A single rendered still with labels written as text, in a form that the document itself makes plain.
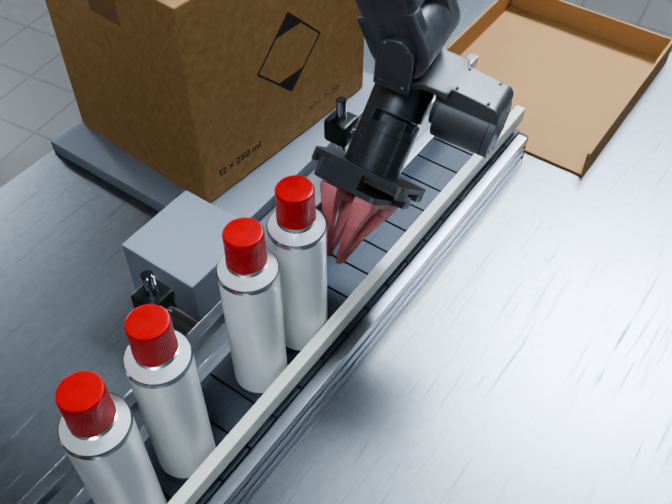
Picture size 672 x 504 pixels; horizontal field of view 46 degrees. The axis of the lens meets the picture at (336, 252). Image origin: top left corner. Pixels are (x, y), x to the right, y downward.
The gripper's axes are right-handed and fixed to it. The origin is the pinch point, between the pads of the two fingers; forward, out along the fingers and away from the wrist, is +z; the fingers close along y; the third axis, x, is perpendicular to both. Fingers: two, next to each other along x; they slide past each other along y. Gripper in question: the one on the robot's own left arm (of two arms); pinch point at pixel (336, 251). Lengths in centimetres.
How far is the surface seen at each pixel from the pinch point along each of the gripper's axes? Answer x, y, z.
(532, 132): 37.1, 4.1, -18.1
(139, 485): -24.8, 3.0, 16.9
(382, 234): 10.8, -0.1, -1.6
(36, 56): 120, -174, 21
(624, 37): 56, 6, -36
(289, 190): -14.9, 0.3, -6.5
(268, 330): -13.1, 2.5, 5.6
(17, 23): 127, -193, 15
